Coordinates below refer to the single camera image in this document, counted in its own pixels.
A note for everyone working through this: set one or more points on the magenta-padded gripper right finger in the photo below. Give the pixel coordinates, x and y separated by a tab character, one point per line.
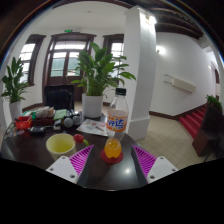
161	168

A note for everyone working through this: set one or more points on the dark wooden cabinet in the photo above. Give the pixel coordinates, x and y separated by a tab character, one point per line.
208	133

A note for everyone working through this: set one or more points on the grey-headed microphone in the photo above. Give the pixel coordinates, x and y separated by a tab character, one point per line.
77	120
68	122

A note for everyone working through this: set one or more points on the green notebook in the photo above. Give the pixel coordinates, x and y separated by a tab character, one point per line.
60	114

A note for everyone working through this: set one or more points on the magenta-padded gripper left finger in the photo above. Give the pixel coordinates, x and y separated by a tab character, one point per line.
63	168

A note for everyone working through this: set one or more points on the flat round red coaster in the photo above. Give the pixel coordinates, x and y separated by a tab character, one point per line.
118	159

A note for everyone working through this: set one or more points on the flat black device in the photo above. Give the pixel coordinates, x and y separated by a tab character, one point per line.
37	130

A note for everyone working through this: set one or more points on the dark tray of small jars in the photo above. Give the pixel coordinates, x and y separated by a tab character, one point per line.
43	115

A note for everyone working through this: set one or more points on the small green potted plant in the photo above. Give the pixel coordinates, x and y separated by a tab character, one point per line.
214	101

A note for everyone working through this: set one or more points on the green exit sign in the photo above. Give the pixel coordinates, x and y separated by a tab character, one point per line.
68	31

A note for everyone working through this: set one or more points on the dark wooden double door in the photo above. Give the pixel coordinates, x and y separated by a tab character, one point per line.
61	63

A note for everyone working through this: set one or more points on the glowing wall lamp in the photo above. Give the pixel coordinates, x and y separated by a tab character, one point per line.
160	50

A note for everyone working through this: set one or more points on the red plastic box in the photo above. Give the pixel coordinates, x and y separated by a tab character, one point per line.
24	123

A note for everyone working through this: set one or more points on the orange soda plastic bottle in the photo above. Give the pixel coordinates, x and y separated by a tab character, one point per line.
116	123

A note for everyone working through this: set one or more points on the black office chair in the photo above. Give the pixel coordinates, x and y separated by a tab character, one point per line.
59	96

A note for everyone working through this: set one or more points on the red carpeted staircase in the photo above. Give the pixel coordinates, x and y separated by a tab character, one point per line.
193	121

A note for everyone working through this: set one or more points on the dark-framed window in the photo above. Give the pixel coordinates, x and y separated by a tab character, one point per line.
28	56
116	48

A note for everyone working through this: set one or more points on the leafy plant in white pot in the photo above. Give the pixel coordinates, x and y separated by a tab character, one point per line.
96	76
15	90

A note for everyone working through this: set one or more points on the bright pillar lamp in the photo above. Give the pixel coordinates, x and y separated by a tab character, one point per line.
152	19

